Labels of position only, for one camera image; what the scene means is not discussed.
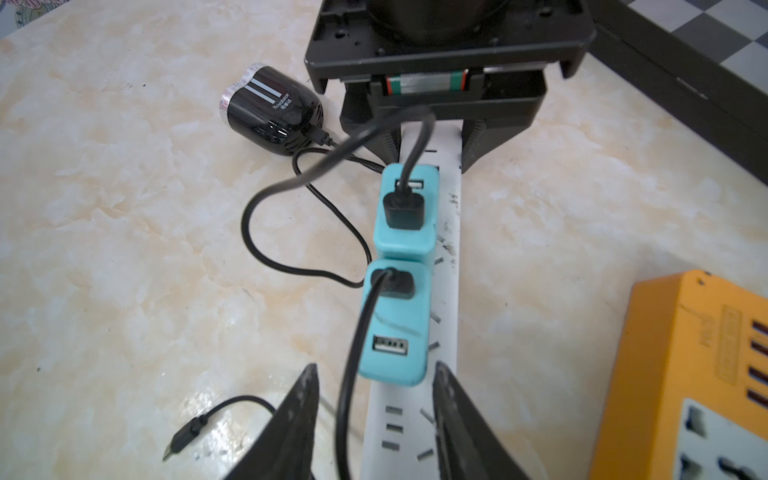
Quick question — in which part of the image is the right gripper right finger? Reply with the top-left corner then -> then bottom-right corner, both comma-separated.
433,361 -> 529,480

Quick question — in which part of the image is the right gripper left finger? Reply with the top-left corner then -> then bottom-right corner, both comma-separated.
226,363 -> 320,480

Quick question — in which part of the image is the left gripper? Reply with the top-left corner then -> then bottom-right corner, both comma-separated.
305,1 -> 596,168

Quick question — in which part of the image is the teal charger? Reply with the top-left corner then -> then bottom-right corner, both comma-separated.
373,164 -> 440,266
358,259 -> 432,387

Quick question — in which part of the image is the black electric shaver left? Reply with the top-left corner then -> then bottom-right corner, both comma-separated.
219,63 -> 329,156

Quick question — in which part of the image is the white power strip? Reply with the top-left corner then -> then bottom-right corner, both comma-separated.
359,121 -> 462,479

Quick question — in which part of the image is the teal charger on white strip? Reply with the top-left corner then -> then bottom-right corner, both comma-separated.
373,164 -> 440,266

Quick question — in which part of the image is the orange power strip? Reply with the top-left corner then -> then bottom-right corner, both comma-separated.
589,270 -> 767,479

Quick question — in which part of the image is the black white chessboard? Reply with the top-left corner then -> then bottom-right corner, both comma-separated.
588,0 -> 767,181

